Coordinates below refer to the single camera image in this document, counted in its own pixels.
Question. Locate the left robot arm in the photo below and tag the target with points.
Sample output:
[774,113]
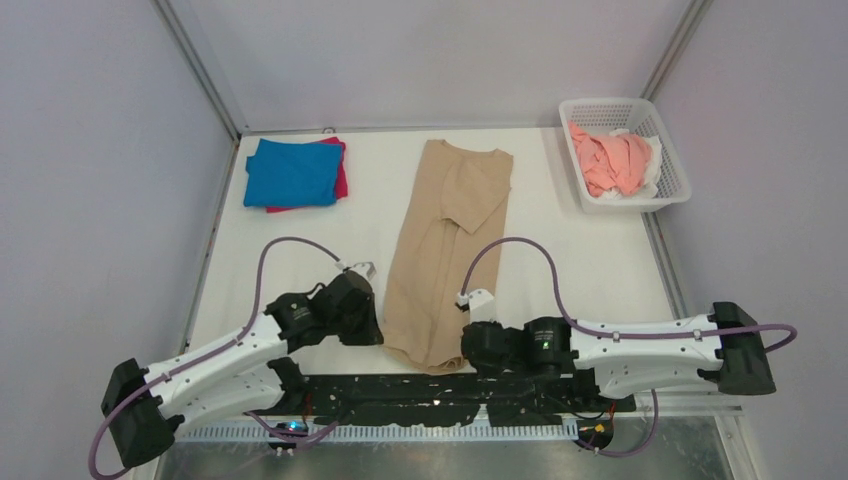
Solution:
[147,408]

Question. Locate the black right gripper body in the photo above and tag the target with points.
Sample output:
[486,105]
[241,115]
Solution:
[491,370]

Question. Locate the red folded t shirt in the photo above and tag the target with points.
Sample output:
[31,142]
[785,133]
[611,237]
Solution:
[341,188]

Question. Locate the aluminium front rail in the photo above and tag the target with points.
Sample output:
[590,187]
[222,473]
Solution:
[571,426]

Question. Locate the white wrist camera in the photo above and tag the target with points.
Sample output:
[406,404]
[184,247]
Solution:
[479,304]
[365,269]

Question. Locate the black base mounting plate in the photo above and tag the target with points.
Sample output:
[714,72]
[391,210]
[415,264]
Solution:
[444,401]

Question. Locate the blue folded t shirt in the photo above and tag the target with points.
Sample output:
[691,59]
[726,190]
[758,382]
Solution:
[292,175]

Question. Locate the aluminium frame rail right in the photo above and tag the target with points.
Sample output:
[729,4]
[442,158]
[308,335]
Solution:
[688,24]

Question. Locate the white t shirt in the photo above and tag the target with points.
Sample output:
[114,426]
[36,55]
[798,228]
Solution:
[652,175]

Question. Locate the aluminium frame rail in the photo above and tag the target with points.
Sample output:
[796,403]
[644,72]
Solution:
[175,15]
[688,24]

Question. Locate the beige t shirt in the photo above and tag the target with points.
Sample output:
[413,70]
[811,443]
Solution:
[458,206]

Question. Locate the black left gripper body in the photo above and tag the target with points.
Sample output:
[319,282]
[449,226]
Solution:
[356,328]

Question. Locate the white plastic laundry basket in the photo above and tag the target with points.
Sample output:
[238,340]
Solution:
[665,182]

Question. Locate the aluminium frame rail left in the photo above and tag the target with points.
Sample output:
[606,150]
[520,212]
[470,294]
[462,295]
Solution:
[175,15]

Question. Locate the pink t shirt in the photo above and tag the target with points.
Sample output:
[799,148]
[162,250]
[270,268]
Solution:
[611,163]

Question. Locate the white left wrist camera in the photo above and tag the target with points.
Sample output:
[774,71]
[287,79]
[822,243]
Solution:
[365,269]

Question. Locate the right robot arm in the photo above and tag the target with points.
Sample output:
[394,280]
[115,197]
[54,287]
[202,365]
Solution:
[723,347]

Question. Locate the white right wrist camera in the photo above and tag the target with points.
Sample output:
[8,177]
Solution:
[479,304]

